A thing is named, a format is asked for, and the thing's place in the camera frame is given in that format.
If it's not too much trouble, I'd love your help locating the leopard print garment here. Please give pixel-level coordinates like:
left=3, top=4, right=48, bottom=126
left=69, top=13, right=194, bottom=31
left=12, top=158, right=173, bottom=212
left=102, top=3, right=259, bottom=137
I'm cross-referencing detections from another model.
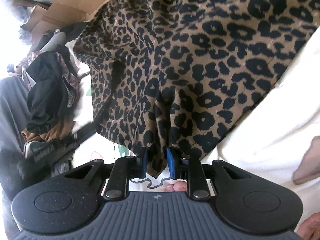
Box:
left=73, top=0, right=319, bottom=177

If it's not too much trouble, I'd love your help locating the person right hand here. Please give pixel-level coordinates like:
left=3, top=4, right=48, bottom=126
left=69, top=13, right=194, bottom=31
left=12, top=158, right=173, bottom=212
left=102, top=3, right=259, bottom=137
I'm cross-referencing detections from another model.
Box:
left=296, top=212, right=320, bottom=240

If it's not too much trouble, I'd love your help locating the brown garment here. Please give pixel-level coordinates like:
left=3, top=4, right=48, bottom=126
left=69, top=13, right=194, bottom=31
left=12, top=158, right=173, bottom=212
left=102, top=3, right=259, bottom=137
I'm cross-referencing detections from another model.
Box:
left=21, top=119, right=74, bottom=143

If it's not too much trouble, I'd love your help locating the black garment in pile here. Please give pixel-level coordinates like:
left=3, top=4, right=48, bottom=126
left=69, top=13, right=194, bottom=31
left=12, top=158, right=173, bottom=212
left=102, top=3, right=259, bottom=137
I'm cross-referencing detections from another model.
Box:
left=25, top=51, right=75, bottom=136

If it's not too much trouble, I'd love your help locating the dark grey blanket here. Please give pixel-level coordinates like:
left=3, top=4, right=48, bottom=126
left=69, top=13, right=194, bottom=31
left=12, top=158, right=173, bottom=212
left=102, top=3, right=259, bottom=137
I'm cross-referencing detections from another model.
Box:
left=1, top=77, right=29, bottom=239

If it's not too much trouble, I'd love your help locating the floral patterned garment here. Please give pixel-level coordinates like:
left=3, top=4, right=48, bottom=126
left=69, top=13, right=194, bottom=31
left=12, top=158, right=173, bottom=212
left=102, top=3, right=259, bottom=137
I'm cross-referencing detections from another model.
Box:
left=14, top=51, right=79, bottom=108

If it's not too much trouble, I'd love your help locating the cream bear print bedsheet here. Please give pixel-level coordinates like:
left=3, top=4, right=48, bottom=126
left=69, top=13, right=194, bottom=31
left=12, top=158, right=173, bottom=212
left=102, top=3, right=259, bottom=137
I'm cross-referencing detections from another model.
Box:
left=72, top=28, right=319, bottom=227

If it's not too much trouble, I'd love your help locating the grey plush pillow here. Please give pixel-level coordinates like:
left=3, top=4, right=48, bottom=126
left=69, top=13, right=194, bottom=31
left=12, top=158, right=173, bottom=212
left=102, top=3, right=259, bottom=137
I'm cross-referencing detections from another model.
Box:
left=29, top=29, right=67, bottom=53

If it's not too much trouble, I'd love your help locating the brown cardboard sheet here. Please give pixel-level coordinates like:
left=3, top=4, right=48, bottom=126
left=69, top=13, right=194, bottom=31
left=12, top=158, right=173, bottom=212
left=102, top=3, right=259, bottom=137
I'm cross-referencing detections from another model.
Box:
left=21, top=0, right=108, bottom=42

